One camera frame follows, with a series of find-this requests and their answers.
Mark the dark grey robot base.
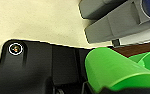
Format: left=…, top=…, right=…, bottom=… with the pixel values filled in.
left=0, top=39, right=94, bottom=94

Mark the small green cup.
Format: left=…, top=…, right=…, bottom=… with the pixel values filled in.
left=83, top=46, right=150, bottom=94

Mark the grey bin with blue lid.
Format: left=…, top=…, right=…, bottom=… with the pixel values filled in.
left=84, top=0, right=150, bottom=45

